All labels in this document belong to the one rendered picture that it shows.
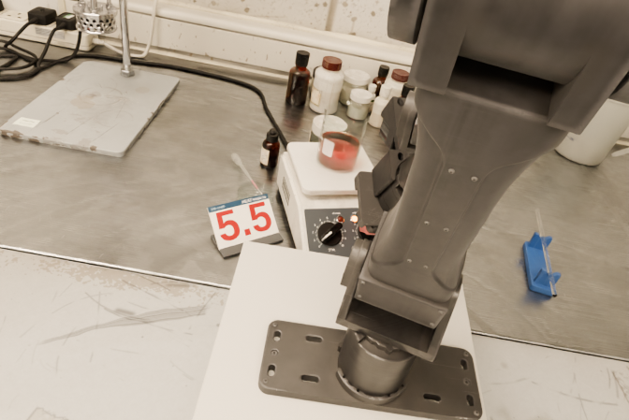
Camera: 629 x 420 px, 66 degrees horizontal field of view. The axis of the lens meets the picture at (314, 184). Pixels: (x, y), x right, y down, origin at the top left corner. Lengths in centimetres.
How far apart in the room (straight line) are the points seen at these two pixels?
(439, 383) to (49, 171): 61
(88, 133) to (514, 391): 72
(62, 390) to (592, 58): 51
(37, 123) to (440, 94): 78
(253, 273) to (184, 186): 27
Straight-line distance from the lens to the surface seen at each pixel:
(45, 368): 57
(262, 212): 68
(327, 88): 98
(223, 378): 47
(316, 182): 65
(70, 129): 89
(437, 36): 18
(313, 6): 112
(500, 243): 81
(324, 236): 61
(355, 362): 43
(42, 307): 62
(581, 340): 74
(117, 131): 87
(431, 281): 33
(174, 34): 116
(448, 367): 50
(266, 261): 55
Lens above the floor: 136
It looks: 36 degrees down
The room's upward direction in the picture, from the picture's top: 12 degrees clockwise
